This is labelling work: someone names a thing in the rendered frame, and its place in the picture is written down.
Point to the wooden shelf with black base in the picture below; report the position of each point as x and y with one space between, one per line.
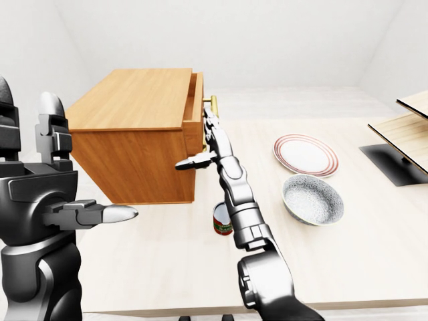
401 140

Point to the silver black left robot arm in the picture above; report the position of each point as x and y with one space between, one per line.
23 284

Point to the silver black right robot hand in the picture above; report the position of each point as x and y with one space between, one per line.
234 180

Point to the white plate with red rings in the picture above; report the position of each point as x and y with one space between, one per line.
304 155

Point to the small dark shape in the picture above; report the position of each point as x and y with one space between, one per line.
185 318
228 318

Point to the red and green tin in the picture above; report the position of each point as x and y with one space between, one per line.
220 222

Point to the wooden cabinet drawer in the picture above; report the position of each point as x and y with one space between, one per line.
198 100

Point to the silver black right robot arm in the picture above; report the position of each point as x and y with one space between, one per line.
267 271

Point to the patterned grey bowl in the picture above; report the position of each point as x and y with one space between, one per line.
312 202

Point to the wooden cabinet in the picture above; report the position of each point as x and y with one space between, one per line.
133 133

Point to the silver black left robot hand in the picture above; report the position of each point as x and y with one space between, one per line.
36 200

